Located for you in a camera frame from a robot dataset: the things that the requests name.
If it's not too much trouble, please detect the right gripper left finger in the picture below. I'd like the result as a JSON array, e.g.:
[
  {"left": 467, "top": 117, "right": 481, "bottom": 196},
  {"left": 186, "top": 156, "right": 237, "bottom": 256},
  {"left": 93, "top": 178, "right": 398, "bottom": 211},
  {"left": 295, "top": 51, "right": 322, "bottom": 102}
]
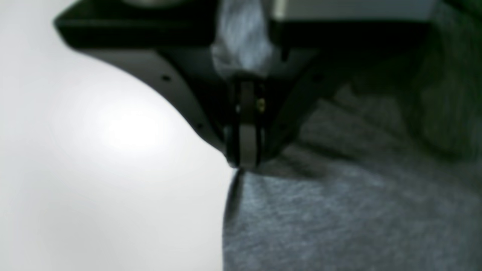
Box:
[{"left": 53, "top": 0, "right": 240, "bottom": 167}]

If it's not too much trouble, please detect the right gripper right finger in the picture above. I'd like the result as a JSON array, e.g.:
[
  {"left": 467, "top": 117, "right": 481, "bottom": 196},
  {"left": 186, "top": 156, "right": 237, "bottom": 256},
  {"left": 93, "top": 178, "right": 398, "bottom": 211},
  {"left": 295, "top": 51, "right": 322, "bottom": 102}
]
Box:
[{"left": 255, "top": 21, "right": 429, "bottom": 166}]

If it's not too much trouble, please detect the grey T-shirt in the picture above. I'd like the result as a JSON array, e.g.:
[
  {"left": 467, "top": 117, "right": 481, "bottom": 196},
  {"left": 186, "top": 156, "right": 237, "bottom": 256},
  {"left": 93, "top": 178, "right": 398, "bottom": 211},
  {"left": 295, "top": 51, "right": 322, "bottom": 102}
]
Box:
[{"left": 223, "top": 0, "right": 482, "bottom": 271}]

